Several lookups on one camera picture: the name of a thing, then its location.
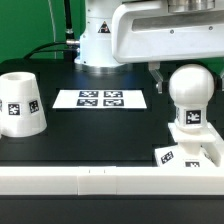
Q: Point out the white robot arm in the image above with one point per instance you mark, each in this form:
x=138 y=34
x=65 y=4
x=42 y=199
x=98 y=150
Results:
x=96 y=41

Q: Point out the white right border wall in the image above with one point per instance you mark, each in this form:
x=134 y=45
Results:
x=216 y=149

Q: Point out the white lamp shade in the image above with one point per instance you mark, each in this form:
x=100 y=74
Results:
x=21 y=110

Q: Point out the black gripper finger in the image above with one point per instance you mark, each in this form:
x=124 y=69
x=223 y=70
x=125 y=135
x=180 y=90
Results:
x=154 y=69
x=221 y=80

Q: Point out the white lamp base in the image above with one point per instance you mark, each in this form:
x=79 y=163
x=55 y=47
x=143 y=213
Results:
x=187 y=151

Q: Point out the white border wall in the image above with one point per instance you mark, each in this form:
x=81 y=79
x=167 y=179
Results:
x=110 y=181
x=216 y=149

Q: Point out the white marker sheet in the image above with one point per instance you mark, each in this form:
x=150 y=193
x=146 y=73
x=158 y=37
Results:
x=100 y=99

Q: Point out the white lamp bulb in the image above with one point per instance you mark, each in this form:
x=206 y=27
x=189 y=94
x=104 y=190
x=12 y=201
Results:
x=191 y=87

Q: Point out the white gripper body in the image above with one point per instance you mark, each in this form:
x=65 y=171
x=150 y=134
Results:
x=164 y=30

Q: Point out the white front border wall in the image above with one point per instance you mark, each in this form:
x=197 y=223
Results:
x=110 y=181

